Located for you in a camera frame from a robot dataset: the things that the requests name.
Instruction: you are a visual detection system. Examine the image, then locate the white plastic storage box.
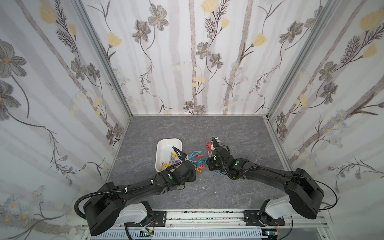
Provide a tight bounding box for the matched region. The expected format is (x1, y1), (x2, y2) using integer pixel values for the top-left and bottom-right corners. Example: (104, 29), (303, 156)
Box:
(155, 138), (183, 172)

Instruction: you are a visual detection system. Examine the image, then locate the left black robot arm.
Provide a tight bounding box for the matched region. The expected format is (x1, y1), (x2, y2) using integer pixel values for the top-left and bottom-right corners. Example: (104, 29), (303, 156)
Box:
(74, 147), (196, 236)

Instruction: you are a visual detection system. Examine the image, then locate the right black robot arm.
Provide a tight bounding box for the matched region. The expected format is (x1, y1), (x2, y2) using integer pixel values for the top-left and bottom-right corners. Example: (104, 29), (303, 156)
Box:
(206, 138), (336, 227)

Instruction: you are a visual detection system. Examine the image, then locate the mint clothespin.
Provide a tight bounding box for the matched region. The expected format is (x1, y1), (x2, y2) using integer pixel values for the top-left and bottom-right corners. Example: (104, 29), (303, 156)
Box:
(190, 161), (204, 168)

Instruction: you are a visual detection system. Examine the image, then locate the teal clothespin upper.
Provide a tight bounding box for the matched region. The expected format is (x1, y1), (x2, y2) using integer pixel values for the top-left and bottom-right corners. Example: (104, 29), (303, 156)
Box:
(189, 151), (202, 160)

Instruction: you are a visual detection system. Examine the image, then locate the red clothespin pair left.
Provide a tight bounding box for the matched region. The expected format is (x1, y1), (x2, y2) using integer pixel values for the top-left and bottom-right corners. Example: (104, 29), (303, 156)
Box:
(206, 142), (212, 151)

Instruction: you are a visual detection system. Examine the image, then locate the white cable duct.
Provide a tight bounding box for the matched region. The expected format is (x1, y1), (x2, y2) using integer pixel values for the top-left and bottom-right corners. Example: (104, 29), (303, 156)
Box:
(89, 229), (268, 240)

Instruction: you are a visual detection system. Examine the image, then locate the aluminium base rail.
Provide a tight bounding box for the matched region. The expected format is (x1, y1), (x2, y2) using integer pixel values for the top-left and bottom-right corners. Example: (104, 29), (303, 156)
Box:
(82, 209), (335, 240)

